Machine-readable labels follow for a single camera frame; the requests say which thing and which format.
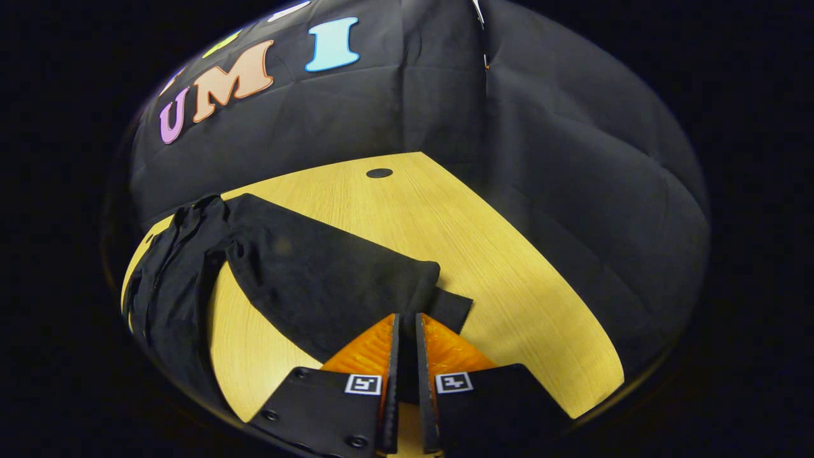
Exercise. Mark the black backdrop cloth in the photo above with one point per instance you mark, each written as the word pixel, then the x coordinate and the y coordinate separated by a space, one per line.
pixel 572 191

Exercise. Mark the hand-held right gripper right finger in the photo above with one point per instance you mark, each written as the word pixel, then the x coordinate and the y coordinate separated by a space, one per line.
pixel 423 394

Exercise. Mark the black table grommet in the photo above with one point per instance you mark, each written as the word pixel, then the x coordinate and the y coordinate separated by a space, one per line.
pixel 379 173

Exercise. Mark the black buttoned coat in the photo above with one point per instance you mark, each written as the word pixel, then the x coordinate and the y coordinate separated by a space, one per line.
pixel 318 280

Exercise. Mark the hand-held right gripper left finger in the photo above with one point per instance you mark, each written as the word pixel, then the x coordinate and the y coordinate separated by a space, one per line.
pixel 392 394

